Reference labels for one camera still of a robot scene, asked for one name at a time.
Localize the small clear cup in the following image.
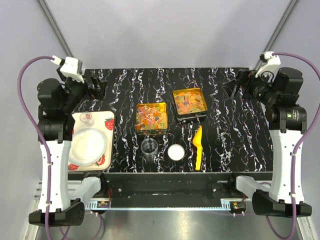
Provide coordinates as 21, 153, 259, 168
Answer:
79, 112, 94, 127

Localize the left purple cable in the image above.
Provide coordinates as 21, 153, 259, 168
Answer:
16, 55, 106, 240

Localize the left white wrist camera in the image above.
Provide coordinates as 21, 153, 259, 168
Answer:
51, 55, 85, 83

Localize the right aluminium frame post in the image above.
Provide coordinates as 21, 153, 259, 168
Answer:
254, 0, 301, 71

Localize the left aluminium frame post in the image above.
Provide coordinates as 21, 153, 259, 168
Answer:
37, 0, 74, 57

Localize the yellow plastic scoop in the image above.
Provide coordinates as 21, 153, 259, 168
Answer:
192, 125, 203, 171

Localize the clear plastic jar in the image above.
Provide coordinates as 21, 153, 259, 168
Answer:
140, 138, 158, 163

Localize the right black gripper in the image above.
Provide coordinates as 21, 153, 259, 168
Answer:
222, 69, 279, 107

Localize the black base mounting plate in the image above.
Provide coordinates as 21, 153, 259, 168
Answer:
67, 171, 273, 208

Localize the aluminium frame post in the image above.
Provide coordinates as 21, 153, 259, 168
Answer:
254, 0, 301, 71
37, 0, 74, 57

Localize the purple cable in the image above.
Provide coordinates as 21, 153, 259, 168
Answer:
16, 55, 106, 240
204, 51, 320, 240

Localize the gold tin with lollipops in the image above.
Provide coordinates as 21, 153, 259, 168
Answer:
135, 102, 169, 135

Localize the aluminium rail base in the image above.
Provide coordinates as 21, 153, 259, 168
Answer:
32, 179, 253, 211

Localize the white jar lid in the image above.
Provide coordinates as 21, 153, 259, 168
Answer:
167, 144, 185, 161

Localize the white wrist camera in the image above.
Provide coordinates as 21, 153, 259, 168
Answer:
51, 55, 85, 83
255, 51, 281, 78

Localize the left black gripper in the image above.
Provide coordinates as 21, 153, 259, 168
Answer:
57, 67, 108, 113

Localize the gold tin with gummies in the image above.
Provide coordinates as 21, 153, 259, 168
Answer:
172, 87, 208, 121

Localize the white paper plate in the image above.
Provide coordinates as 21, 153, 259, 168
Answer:
68, 128, 107, 167

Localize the strawberry pattern tray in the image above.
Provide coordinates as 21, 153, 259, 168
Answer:
68, 111, 115, 172

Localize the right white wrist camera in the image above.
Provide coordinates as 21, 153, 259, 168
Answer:
255, 51, 281, 78

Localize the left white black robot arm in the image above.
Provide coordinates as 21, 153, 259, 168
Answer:
28, 63, 108, 227

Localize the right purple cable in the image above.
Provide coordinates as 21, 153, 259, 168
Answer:
204, 51, 320, 240

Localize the black marble pattern mat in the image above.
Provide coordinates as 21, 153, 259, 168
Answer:
77, 67, 273, 173

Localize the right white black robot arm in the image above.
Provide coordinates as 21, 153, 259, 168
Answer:
223, 67, 312, 218

